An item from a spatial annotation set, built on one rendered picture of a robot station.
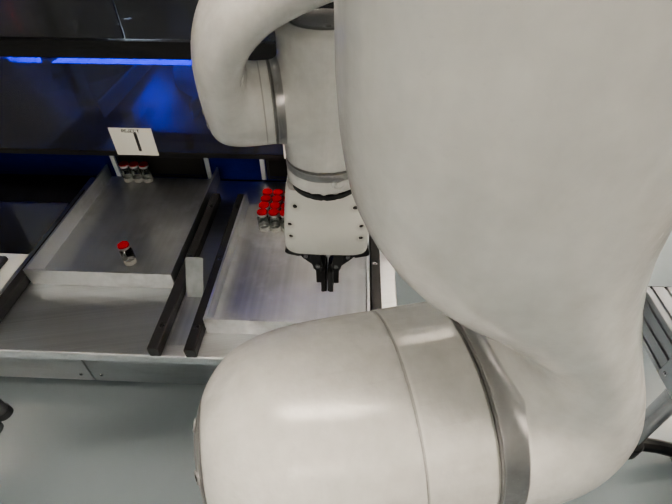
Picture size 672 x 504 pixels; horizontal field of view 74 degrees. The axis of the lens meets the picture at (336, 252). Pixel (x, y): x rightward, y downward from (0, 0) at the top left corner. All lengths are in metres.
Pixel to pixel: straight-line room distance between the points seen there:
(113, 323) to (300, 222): 0.42
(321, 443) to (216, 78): 0.27
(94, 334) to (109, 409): 1.02
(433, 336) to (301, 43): 0.26
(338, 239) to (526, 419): 0.35
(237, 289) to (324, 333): 0.58
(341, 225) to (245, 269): 0.36
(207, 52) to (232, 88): 0.03
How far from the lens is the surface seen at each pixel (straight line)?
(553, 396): 0.21
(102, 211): 1.07
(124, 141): 1.00
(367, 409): 0.21
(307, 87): 0.41
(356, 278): 0.80
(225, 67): 0.36
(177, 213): 1.00
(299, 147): 0.44
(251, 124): 0.41
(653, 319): 1.47
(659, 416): 1.54
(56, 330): 0.86
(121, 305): 0.84
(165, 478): 1.64
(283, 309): 0.76
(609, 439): 0.23
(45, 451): 1.85
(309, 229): 0.51
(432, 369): 0.22
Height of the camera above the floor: 1.46
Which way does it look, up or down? 43 degrees down
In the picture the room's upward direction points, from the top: straight up
